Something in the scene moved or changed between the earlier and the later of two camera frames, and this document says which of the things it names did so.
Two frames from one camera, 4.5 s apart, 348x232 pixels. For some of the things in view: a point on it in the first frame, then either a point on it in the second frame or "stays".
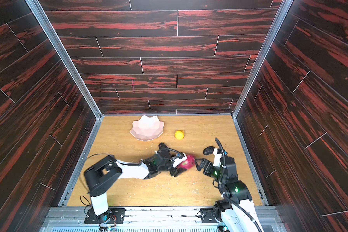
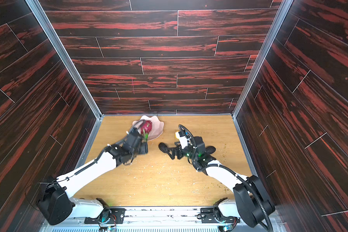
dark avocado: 208,150 stays
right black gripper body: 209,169 to 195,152
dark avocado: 162,145 stays
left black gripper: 176,171 to 145,143
